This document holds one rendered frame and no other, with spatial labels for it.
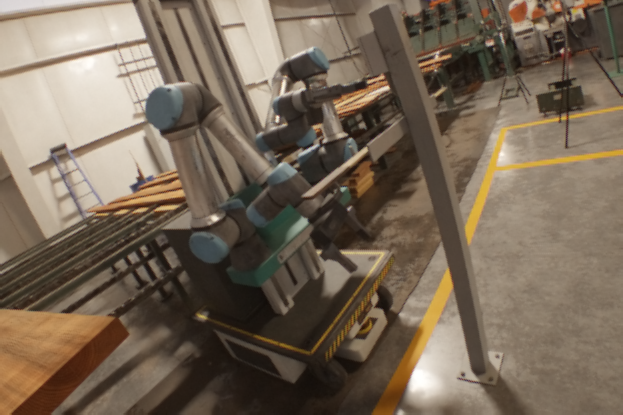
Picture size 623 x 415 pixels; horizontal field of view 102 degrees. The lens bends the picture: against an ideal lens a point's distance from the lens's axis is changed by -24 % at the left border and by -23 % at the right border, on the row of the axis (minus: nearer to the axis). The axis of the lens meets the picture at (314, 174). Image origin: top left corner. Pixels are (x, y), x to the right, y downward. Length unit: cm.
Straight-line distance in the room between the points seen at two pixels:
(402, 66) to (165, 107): 62
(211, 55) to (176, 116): 64
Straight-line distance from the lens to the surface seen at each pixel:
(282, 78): 140
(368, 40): 87
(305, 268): 163
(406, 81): 85
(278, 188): 84
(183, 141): 92
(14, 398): 72
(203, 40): 148
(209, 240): 96
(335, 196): 81
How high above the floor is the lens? 116
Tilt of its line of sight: 14 degrees down
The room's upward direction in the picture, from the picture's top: 22 degrees counter-clockwise
